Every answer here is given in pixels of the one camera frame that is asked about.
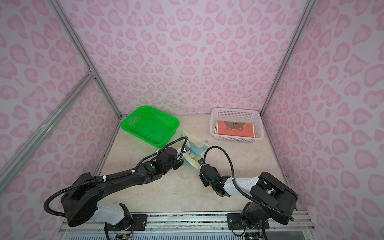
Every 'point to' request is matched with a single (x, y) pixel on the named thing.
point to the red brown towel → (234, 129)
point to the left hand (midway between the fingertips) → (183, 152)
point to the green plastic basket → (152, 125)
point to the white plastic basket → (249, 116)
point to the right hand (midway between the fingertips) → (204, 171)
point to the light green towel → (197, 148)
